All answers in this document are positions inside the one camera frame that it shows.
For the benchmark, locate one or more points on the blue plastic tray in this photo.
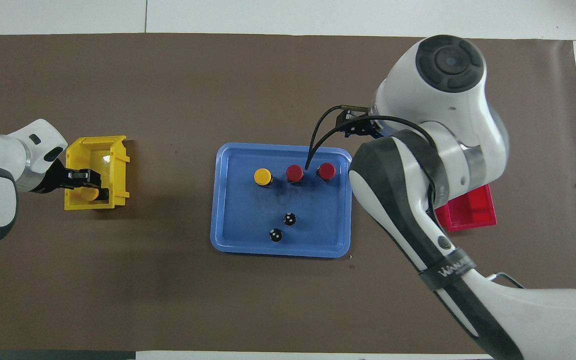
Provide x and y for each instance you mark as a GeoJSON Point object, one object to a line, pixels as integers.
{"type": "Point", "coordinates": [248, 220]}

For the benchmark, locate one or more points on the yellow plastic bin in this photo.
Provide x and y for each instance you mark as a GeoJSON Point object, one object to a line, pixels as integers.
{"type": "Point", "coordinates": [118, 185]}

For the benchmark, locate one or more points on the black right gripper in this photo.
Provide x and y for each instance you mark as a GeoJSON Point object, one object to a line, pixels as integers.
{"type": "Point", "coordinates": [358, 125]}

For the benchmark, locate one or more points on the brown paper table mat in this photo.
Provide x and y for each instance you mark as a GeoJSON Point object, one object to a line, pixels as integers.
{"type": "Point", "coordinates": [168, 290]}

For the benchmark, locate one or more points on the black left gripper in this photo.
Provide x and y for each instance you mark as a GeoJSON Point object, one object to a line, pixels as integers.
{"type": "Point", "coordinates": [55, 177]}

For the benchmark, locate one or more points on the red push button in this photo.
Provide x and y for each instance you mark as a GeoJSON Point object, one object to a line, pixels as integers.
{"type": "Point", "coordinates": [326, 171]}
{"type": "Point", "coordinates": [295, 173]}

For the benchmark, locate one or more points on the black cylinder capacitor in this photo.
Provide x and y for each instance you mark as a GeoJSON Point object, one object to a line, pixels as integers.
{"type": "Point", "coordinates": [275, 235]}
{"type": "Point", "coordinates": [289, 218]}

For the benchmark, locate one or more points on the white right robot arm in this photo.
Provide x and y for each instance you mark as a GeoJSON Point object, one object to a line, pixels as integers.
{"type": "Point", "coordinates": [418, 165]}

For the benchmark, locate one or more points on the red plastic bin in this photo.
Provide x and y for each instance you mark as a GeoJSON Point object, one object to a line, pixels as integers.
{"type": "Point", "coordinates": [473, 212]}

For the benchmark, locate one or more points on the yellow push button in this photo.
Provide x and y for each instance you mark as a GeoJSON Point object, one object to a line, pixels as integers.
{"type": "Point", "coordinates": [263, 176]}
{"type": "Point", "coordinates": [89, 194]}

